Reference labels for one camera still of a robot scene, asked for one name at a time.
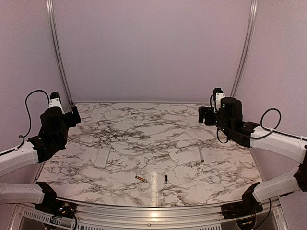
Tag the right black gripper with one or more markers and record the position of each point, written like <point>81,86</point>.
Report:
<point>202,110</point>

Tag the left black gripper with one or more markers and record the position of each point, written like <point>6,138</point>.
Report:
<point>72,121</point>

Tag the white battery cover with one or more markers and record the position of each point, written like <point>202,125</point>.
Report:
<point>173,156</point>

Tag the white remote control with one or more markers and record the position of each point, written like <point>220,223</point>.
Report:
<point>102,157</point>

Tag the black gold battery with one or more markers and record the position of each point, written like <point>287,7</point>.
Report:
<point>139,178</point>

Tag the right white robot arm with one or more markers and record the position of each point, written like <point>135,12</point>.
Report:
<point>290,146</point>

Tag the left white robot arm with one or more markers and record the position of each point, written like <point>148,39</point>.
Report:
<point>12,161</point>

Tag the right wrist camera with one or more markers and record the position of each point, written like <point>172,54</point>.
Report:
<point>215,99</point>

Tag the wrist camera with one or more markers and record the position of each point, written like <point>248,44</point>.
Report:
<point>215,99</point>
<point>55,101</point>

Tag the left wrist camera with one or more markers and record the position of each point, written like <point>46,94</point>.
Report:
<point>55,101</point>

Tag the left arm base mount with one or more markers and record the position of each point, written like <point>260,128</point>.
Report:
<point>52,205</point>

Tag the front aluminium rail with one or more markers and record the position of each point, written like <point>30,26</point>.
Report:
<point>109,217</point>

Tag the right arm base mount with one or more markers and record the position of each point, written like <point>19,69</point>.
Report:
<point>247,206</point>

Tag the right aluminium frame post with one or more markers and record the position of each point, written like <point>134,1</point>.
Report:
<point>246,47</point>

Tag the aluminium frame post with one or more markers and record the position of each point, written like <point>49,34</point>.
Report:
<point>56,47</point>
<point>246,47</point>

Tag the left aluminium frame post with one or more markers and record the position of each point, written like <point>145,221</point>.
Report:
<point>56,47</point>

